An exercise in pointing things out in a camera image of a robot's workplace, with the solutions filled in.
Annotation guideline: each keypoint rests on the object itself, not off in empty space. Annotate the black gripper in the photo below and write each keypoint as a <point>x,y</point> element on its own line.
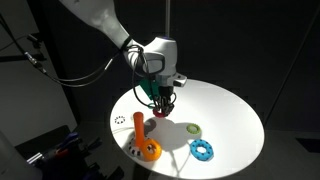
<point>165,104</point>

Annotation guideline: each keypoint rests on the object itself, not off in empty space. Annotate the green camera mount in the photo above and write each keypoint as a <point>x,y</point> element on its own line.
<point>150,88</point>

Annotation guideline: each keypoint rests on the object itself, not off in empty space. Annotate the orange pole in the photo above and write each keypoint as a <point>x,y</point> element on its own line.
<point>139,128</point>

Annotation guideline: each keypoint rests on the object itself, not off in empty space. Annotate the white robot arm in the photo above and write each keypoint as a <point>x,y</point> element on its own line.
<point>155,62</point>

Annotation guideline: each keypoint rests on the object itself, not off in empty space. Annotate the clamps on breadboard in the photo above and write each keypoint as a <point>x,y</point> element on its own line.
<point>66,161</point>

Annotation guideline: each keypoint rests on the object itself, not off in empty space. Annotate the white round table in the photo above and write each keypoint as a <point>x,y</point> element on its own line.
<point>210,134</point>

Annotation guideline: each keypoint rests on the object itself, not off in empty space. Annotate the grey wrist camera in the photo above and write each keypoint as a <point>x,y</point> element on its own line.
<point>180,81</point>

